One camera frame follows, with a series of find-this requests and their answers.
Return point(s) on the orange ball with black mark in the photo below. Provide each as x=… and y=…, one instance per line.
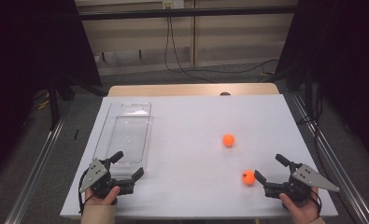
x=248, y=177

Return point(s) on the black curtain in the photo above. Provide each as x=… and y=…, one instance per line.
x=32, y=46
x=344, y=46

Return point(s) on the wooden table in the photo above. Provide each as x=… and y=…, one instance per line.
x=173, y=89

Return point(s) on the white board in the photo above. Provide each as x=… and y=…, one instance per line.
x=188, y=174

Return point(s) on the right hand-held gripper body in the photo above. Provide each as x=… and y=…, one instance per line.
x=299, y=183

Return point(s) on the person's right hand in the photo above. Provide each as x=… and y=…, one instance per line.
x=302, y=211

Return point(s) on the small black stick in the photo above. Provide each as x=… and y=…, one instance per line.
x=76, y=134

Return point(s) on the person's left hand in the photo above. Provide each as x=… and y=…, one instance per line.
x=102, y=200

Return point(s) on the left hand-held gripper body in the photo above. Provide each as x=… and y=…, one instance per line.
x=102, y=183

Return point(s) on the black metal bar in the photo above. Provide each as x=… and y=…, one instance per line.
x=173, y=13

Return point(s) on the wall power outlet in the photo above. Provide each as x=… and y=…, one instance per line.
x=173, y=3

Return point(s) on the plain orange ball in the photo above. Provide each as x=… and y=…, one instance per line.
x=228, y=140

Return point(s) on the clear plastic container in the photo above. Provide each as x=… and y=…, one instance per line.
x=126, y=137

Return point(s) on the aluminium rail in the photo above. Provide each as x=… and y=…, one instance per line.
x=334, y=168
x=32, y=177

